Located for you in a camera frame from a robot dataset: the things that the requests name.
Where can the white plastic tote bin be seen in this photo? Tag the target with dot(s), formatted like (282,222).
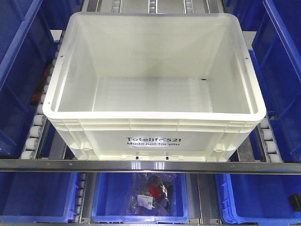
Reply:
(153,87)

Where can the blue bin lower middle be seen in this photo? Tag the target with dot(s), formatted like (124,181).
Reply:
(110,199)

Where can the blue bin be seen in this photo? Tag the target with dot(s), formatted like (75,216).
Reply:
(110,199)
(261,199)
(38,197)

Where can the blue bin lower right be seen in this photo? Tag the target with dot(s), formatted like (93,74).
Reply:
(261,199)

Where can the blue bin right shelf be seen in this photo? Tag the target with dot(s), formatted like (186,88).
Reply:
(277,48)

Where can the blue bin shelf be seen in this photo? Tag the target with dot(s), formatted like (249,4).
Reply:
(277,48)
(25,43)

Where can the blue bin left shelf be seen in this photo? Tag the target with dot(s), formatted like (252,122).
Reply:
(25,43)

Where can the blue bin lower left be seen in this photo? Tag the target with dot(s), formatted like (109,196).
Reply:
(38,197)

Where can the clear bag with dark parts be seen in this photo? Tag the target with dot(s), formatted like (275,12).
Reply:
(150,194)

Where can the lower white roller track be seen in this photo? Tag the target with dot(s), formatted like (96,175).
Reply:
(80,197)

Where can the right white roller track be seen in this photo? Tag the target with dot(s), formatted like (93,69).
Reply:
(268,141)

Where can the steel shelf front rail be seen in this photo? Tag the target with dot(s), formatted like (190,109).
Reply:
(150,166)

